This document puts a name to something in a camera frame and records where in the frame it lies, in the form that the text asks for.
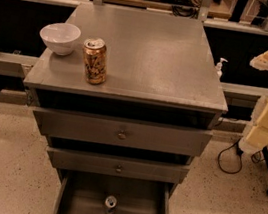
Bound grey wooden drawer cabinet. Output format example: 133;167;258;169
2;0;242;214

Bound black coiled cables on shelf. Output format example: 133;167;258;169
170;0;203;21

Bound black floor power cable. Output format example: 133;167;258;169
215;124;268;181

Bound white pump dispenser bottle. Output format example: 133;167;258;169
215;57;228;79

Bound grey drawer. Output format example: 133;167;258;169
53;171;169;214
34;107;213;157
47;147;189;184

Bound gold patterned drink can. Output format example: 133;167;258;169
82;38;107;85

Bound grey top drawer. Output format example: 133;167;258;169
34;107;213;157

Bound grey middle drawer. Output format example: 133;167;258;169
47;147;189;184

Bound silver redbull can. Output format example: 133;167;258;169
104;195;118;214

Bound white ceramic bowl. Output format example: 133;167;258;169
39;23;81;56

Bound grey bottom drawer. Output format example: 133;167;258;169
53;171;169;214

